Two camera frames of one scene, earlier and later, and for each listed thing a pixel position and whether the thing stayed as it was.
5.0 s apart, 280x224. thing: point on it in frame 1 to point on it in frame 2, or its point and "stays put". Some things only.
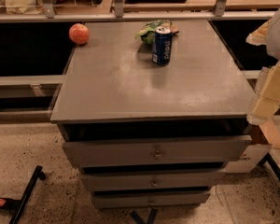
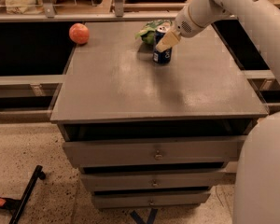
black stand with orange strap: [19, 206] stays put
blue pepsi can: [162, 45] stays put
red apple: [78, 34] stays put
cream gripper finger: [272, 90] to [167, 41]
